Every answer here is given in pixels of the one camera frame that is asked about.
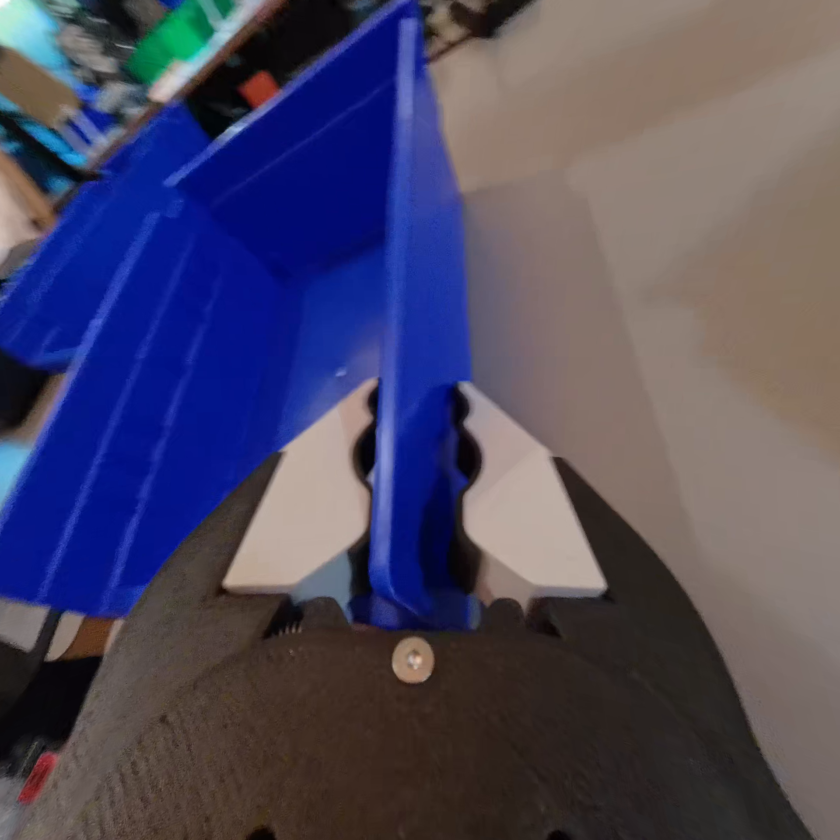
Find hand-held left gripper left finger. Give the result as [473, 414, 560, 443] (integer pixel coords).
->
[222, 379, 383, 592]

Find grey desk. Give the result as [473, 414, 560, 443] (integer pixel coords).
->
[420, 0, 840, 788]

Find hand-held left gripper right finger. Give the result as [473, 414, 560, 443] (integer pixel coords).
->
[448, 382, 609, 599]

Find blue storage bin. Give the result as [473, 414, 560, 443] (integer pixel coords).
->
[0, 0, 475, 632]

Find green storage bin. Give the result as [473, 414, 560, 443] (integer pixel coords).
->
[125, 0, 236, 83]

